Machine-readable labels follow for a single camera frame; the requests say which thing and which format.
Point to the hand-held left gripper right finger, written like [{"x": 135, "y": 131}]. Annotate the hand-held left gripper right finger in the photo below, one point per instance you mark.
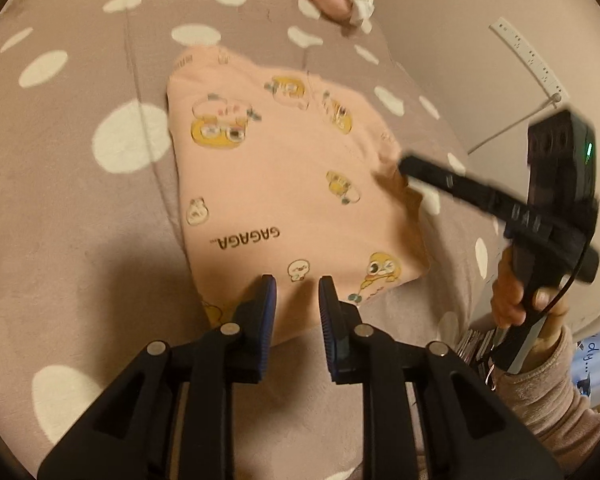
[{"x": 330, "y": 332}]

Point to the white power strip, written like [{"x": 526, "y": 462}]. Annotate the white power strip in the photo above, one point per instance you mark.
[{"x": 530, "y": 57}]

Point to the stack of small cases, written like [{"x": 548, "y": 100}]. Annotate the stack of small cases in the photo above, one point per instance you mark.
[{"x": 475, "y": 345}]

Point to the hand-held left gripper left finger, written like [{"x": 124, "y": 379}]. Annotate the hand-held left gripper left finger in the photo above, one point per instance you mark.
[{"x": 265, "y": 332}]

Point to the pink cartoon print garment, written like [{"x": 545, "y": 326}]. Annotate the pink cartoon print garment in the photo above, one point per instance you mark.
[{"x": 280, "y": 185}]

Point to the person's right forearm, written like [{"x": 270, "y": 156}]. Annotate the person's right forearm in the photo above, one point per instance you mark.
[{"x": 555, "y": 400}]

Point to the mauve polka dot blanket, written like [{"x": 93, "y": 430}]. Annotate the mauve polka dot blanket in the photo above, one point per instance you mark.
[{"x": 70, "y": 210}]

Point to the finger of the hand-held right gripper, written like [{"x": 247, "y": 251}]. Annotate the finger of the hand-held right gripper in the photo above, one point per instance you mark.
[{"x": 445, "y": 180}]

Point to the person's right hand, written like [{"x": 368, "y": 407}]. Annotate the person's right hand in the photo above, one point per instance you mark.
[{"x": 510, "y": 290}]

